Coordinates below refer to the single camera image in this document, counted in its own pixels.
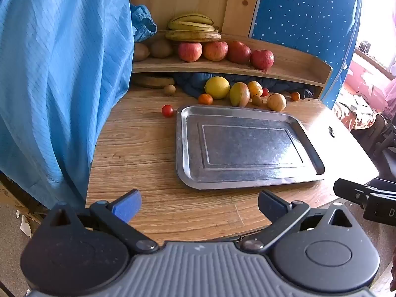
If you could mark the patterned cushion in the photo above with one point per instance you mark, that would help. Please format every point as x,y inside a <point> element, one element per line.
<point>355,114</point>

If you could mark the orange-yellow persimmon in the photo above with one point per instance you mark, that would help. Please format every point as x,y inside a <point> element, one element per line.
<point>255,88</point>

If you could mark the yellow lemon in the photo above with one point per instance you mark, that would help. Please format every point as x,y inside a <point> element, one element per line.
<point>217,88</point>

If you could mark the pink cloth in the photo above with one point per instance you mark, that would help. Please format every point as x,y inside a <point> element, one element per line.
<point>389,96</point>

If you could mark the tan oblong fruit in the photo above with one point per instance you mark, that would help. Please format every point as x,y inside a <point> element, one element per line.
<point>151,81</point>

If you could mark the wooden shelf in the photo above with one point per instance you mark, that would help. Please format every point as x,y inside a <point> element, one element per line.
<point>294,65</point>

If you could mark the small orange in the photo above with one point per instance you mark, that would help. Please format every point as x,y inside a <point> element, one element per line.
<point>205,99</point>
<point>295,96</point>

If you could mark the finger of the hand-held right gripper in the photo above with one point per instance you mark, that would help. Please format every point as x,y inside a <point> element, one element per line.
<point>346,188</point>

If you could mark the large brown kiwi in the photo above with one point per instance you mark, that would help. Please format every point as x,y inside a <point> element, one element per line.
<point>140,52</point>
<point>161,49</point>

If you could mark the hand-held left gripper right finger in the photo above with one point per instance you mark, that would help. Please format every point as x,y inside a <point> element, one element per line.
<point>272,205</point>

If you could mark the brown-spotted banana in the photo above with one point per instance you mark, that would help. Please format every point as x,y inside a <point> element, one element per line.
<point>191,36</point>

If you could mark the small brown kiwi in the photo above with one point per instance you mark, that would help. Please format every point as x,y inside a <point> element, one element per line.
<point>169,90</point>
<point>257,100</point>

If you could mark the yellow-green mango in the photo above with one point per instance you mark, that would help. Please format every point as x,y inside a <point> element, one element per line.
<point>239,94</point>

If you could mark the red apple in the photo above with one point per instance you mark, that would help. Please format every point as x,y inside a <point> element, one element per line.
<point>215,51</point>
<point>262,59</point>
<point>190,52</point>
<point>238,52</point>

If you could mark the tan round fruit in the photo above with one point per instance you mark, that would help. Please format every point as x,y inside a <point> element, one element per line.
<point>276,102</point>

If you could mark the red cherry tomato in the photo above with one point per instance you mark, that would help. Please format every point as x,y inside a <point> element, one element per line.
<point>265,92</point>
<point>167,111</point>

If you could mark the metal tray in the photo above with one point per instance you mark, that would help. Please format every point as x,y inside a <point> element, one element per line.
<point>247,148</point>

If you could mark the navy padded jacket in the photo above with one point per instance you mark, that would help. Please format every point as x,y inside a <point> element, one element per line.
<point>191,83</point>

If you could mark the light blue garment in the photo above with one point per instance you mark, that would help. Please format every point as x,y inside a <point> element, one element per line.
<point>62,68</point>

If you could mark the white paper scrap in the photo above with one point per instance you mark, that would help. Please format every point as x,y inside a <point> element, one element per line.
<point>25,225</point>

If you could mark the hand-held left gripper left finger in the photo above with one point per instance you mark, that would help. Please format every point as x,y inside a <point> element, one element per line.
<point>128,206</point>

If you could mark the yellow banana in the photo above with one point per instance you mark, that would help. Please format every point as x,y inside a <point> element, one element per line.
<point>188,26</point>
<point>193,17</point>

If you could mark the blue white-dotted board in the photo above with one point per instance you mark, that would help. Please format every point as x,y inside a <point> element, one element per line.
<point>309,21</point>

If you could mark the black chair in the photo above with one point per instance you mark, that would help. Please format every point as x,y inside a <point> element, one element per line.
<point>386,154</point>

